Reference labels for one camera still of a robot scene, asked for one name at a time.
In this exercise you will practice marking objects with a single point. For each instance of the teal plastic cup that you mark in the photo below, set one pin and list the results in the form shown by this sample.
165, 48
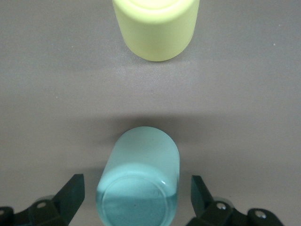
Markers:
141, 169

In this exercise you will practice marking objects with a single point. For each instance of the yellow plastic cup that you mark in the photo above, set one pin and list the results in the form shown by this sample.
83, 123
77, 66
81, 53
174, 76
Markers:
155, 33

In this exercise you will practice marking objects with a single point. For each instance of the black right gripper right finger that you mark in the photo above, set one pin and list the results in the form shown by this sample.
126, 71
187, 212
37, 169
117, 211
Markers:
200, 200

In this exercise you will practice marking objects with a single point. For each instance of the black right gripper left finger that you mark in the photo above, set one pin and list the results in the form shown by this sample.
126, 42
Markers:
70, 200

